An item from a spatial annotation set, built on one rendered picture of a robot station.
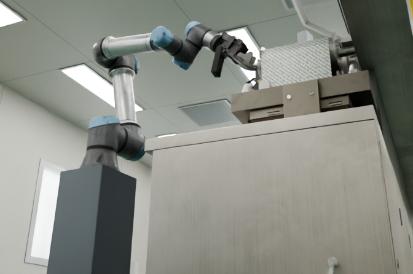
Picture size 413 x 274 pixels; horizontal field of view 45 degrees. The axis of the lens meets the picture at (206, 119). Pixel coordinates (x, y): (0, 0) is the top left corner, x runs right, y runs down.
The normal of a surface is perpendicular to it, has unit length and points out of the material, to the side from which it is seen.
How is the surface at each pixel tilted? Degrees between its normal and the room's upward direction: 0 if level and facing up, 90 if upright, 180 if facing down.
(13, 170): 90
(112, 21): 180
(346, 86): 90
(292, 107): 90
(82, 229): 90
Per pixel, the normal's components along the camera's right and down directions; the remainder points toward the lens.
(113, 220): 0.87, -0.18
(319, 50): -0.41, -0.37
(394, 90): -0.01, 0.92
